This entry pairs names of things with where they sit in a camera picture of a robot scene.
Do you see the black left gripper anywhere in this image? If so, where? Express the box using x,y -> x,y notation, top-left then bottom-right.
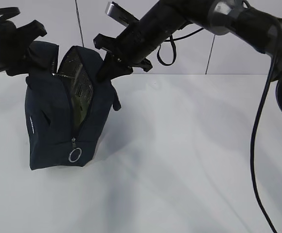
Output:
0,20 -> 47,72

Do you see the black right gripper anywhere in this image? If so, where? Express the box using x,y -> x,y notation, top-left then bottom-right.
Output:
93,14 -> 153,83

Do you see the dark navy lunch bag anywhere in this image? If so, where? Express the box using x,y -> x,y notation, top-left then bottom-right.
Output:
25,41 -> 121,170

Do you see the silver zipper pull ring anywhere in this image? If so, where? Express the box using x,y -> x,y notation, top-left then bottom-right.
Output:
68,137 -> 82,164

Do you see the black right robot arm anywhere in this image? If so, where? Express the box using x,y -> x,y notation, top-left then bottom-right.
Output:
94,0 -> 282,111

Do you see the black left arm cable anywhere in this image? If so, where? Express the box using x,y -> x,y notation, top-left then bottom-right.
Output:
0,6 -> 21,22

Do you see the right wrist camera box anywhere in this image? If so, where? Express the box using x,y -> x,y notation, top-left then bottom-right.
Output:
105,1 -> 139,27

